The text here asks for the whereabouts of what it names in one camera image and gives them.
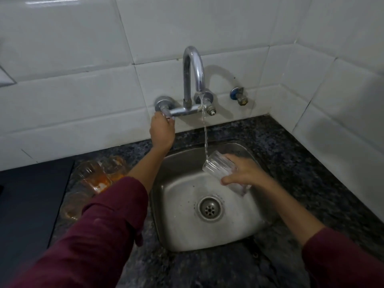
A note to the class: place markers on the person's left fingers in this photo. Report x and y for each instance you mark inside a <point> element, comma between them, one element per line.
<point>163,116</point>

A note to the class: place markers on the round metal sink drain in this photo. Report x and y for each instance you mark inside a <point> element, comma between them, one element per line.
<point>210,208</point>

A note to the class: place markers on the person's right forearm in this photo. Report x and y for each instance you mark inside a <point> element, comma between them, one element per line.
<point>315,233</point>

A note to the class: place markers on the person's right thumb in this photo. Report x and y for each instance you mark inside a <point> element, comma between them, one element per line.
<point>232,178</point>

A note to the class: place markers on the person's right hand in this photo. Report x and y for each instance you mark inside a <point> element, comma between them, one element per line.
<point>244,172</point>

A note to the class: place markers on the chrome wall-mounted faucet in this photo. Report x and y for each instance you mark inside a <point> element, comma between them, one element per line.
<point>192,86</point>

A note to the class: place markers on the brass angle valve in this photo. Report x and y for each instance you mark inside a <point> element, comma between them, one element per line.
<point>239,95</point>

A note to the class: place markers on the stainless steel sink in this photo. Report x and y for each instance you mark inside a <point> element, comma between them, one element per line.
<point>207,203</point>

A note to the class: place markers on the person's left hand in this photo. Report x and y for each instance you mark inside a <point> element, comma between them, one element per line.
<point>162,131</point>

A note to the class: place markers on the black glass cooktop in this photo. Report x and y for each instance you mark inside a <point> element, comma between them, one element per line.
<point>30,218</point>

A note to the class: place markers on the dirty glass with orange residue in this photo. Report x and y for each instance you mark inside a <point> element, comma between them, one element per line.
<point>91,176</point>
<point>115,167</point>
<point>73,205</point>

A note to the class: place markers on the person's left forearm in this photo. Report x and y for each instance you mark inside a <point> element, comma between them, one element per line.
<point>90,230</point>

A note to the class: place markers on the clear ribbed drinking glass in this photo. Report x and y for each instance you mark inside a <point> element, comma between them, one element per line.
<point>223,170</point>

